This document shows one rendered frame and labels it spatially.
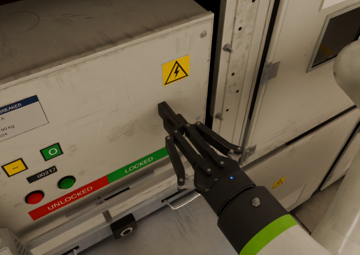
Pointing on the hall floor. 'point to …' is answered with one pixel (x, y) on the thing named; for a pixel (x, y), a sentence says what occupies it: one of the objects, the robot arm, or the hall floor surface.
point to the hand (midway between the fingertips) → (170, 119)
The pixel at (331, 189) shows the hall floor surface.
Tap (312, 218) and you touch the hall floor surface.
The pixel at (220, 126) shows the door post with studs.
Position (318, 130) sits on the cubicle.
